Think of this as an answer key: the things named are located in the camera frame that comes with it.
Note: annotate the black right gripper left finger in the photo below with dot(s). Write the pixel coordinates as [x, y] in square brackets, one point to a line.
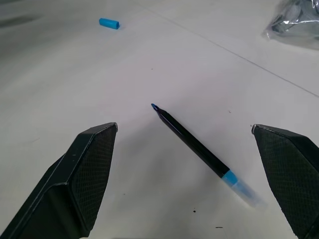
[62, 194]

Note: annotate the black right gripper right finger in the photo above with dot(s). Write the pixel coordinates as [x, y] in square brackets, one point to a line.
[291, 174]

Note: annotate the black pen with blue end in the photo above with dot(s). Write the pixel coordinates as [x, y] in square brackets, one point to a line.
[197, 147]

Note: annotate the blue pen cap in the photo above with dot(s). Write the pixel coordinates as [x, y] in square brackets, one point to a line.
[108, 23]

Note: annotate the clear crumpled plastic bag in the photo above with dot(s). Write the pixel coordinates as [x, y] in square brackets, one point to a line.
[296, 27]

